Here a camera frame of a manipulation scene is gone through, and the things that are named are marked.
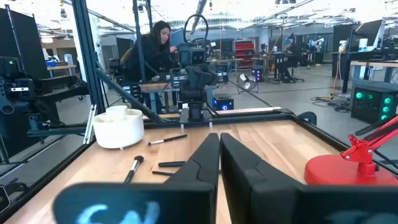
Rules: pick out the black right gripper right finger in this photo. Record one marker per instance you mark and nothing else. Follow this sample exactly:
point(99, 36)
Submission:
point(264, 199)

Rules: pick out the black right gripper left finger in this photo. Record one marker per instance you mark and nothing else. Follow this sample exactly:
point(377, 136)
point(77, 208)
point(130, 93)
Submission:
point(140, 202)

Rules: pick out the black brush fluffy head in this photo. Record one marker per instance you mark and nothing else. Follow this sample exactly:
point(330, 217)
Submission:
point(134, 168)

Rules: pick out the black makeup brush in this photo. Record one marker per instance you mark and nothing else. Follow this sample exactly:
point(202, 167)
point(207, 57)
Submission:
point(171, 164)
point(161, 173)

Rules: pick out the thin black brush white ferrule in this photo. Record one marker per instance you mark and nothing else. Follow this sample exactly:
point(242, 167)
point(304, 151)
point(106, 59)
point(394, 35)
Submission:
point(168, 139)

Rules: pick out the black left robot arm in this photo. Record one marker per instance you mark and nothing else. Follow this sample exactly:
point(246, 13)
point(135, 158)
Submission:
point(195, 110)

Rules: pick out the neighbouring black robot arm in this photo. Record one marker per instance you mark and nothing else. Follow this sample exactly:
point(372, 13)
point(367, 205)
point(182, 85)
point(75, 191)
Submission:
point(25, 90)

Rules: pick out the computer tower blue light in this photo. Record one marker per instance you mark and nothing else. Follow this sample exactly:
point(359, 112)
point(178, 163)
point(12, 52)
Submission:
point(223, 104)

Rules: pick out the floor fan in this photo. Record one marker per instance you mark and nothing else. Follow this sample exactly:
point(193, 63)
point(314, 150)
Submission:
point(247, 82)

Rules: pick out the blue computer monitor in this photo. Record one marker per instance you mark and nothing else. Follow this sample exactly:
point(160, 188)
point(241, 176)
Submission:
point(177, 36)

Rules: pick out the red drawer cabinet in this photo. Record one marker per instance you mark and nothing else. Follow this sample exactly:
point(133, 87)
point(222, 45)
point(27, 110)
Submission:
point(244, 53)

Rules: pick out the computer tower purple light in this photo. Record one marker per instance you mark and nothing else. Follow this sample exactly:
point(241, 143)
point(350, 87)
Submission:
point(257, 74)

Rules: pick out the person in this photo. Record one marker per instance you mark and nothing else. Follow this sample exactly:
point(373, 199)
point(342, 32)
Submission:
point(149, 53)
point(289, 53)

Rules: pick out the red desk lamp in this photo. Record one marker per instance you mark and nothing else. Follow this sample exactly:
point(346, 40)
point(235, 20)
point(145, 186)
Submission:
point(348, 171)

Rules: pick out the computer tower green lights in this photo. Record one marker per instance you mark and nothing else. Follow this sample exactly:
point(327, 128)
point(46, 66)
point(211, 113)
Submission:
point(373, 102)

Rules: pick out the wooden desk blue legs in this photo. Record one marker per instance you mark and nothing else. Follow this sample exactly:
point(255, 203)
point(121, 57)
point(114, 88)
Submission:
point(373, 63)

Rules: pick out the black partition panel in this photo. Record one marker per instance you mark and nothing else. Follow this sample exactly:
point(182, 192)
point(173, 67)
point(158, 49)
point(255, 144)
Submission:
point(18, 40)

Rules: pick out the black aluminium table frame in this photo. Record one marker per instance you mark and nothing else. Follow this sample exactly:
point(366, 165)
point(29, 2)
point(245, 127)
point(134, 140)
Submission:
point(248, 118)

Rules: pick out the silver metal bracket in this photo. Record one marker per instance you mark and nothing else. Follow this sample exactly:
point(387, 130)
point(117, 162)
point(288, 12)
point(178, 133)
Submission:
point(90, 124)

